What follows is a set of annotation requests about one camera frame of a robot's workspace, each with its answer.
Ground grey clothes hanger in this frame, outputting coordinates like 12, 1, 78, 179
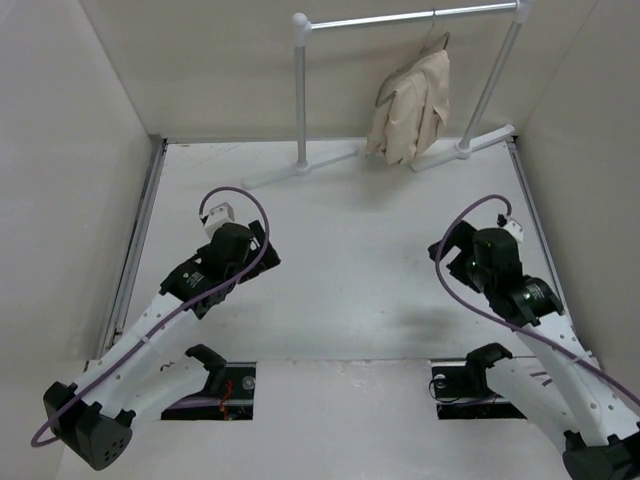
374, 17, 451, 109

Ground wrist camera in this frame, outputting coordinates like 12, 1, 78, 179
497, 214, 524, 243
200, 202, 235, 240

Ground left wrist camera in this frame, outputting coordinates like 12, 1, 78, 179
200, 202, 235, 240

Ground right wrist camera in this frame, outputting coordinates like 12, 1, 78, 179
497, 214, 524, 243

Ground white clothes rack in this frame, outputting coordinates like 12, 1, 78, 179
242, 1, 534, 190

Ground beige trousers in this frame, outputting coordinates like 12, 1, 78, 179
366, 49, 450, 166

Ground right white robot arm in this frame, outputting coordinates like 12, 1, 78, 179
428, 221, 639, 479

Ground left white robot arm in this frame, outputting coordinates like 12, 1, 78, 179
43, 220, 281, 471

